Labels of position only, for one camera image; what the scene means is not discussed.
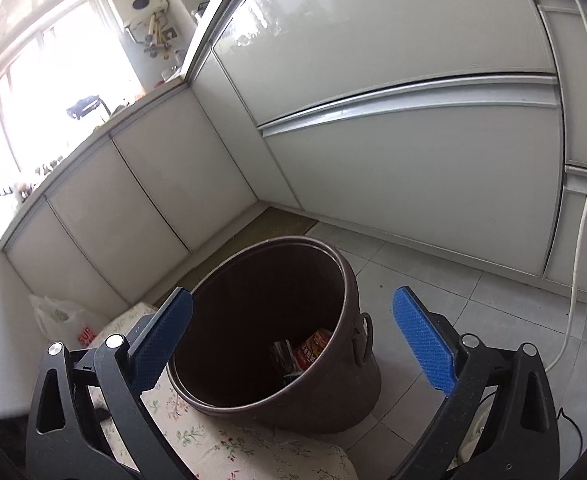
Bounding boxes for white power cable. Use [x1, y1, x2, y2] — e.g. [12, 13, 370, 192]
[543, 0, 587, 371]

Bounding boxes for thin black cable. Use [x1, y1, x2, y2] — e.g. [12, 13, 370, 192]
[556, 407, 587, 461]

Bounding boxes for water heater pipes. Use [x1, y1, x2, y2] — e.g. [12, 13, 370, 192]
[126, 15, 184, 61]

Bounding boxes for black countertop appliance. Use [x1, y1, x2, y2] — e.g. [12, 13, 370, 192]
[66, 95, 109, 121]

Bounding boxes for white plastic bag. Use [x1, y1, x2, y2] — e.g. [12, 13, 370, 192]
[28, 294, 109, 346]

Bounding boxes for dark snack wrapper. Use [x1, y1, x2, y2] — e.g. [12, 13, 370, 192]
[272, 340, 301, 386]

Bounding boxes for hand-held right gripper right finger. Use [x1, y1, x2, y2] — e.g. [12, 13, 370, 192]
[391, 285, 560, 480]

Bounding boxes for window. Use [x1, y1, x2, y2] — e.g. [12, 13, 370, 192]
[0, 0, 144, 196]

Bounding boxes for white water heater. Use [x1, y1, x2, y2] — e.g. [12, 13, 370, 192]
[104, 0, 169, 31]

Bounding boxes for white cabinet with doors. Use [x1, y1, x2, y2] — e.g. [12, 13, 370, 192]
[0, 82, 262, 311]

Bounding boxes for floral cushion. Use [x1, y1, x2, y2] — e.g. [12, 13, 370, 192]
[88, 302, 351, 480]

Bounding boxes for red snack wrapper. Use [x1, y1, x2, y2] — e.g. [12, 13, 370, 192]
[293, 329, 333, 373]

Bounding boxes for white cabinet with drawers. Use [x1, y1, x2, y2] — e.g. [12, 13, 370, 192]
[188, 0, 587, 311]

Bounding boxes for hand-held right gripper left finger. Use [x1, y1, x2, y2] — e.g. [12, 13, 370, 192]
[26, 287, 194, 480]

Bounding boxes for olive floor mat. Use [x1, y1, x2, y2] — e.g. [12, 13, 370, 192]
[158, 210, 319, 306]

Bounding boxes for brown plastic bucket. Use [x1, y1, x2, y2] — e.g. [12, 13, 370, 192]
[166, 236, 383, 435]

